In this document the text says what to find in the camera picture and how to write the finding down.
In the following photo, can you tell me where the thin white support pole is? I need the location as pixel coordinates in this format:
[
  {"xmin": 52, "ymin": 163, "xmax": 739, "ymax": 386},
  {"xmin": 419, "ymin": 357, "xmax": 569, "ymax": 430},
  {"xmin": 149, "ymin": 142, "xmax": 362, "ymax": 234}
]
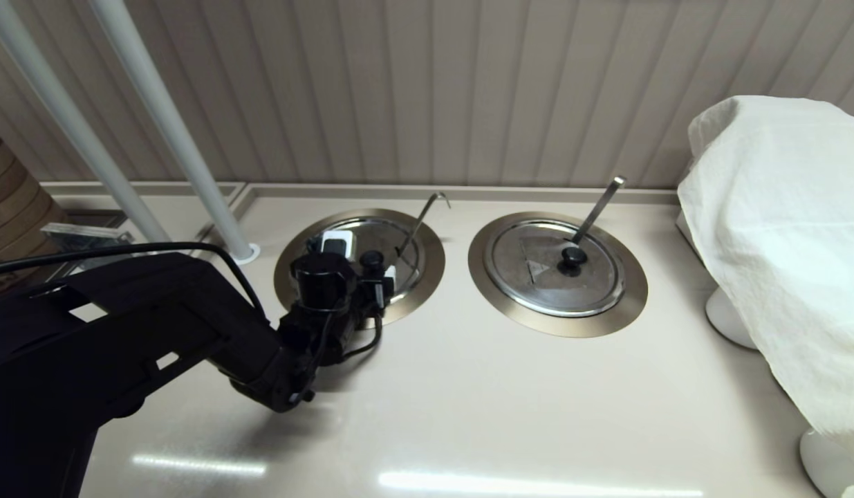
[{"xmin": 0, "ymin": 0, "xmax": 171, "ymax": 244}]

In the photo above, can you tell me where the thick white support pole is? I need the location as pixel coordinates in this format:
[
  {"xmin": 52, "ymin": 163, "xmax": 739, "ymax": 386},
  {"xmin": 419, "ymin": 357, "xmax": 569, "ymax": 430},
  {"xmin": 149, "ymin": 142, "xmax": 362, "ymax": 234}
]
[{"xmin": 88, "ymin": 0, "xmax": 254, "ymax": 258}]

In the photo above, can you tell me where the steel ladle with hooked handle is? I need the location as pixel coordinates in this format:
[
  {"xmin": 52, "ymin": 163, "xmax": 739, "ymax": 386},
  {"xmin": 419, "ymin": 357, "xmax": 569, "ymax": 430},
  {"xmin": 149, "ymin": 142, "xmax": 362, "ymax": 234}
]
[{"xmin": 397, "ymin": 192, "xmax": 452, "ymax": 258}]

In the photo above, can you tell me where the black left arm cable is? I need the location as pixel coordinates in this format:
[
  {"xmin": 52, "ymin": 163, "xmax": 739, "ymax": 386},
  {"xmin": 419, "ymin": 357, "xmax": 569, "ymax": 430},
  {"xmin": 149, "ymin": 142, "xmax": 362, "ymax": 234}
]
[{"xmin": 0, "ymin": 241, "xmax": 268, "ymax": 322}]

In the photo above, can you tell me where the white cloth cover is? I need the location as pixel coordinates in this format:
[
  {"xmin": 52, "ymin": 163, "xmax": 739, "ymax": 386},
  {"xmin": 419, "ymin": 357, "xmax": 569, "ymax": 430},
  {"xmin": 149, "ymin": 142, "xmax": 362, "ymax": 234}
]
[{"xmin": 677, "ymin": 95, "xmax": 854, "ymax": 478}]

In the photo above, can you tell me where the steel lid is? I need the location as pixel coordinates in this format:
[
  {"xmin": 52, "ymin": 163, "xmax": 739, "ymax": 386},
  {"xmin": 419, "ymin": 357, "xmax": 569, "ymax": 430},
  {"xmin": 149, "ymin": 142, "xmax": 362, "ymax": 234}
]
[
  {"xmin": 483, "ymin": 219, "xmax": 627, "ymax": 319},
  {"xmin": 306, "ymin": 216, "xmax": 425, "ymax": 306}
]

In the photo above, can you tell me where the steel lid, flat-ladle pot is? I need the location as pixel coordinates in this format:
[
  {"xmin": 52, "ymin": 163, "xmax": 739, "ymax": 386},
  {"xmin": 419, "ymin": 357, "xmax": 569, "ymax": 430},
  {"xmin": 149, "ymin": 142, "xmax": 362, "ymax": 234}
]
[{"xmin": 483, "ymin": 219, "xmax": 627, "ymax": 319}]

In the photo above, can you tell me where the steel counter ring, hook ladle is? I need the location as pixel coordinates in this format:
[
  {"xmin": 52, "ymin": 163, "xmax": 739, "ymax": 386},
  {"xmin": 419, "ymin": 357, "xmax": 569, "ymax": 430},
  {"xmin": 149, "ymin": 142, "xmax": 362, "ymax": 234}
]
[{"xmin": 273, "ymin": 207, "xmax": 447, "ymax": 327}]

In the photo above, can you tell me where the white round appliance base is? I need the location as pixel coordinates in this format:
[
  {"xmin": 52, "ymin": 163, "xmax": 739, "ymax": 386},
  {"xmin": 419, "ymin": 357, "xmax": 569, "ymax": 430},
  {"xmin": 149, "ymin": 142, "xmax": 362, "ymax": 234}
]
[
  {"xmin": 799, "ymin": 429, "xmax": 854, "ymax": 498},
  {"xmin": 705, "ymin": 287, "xmax": 758, "ymax": 351}
]

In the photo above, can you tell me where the bamboo steamer stack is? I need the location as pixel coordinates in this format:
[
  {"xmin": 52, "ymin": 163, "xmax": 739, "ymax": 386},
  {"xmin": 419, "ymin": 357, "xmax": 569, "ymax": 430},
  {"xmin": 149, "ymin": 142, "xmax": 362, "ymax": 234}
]
[{"xmin": 0, "ymin": 121, "xmax": 69, "ymax": 265}]

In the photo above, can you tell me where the steel ladle with flat handle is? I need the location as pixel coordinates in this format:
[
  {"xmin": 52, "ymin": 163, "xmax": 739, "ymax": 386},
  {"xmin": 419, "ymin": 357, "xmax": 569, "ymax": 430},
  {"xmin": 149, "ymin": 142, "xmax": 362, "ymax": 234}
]
[{"xmin": 570, "ymin": 176, "xmax": 627, "ymax": 246}]

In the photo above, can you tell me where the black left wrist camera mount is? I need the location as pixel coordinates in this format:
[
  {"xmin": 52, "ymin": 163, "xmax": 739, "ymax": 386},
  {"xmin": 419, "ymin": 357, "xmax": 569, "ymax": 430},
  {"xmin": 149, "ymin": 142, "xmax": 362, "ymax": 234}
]
[{"xmin": 290, "ymin": 251, "xmax": 356, "ymax": 312}]

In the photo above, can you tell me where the steel counter ring, flat ladle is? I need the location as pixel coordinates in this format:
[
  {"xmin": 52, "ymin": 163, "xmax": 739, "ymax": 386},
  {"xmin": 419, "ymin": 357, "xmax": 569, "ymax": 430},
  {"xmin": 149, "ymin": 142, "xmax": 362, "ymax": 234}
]
[{"xmin": 467, "ymin": 211, "xmax": 649, "ymax": 339}]

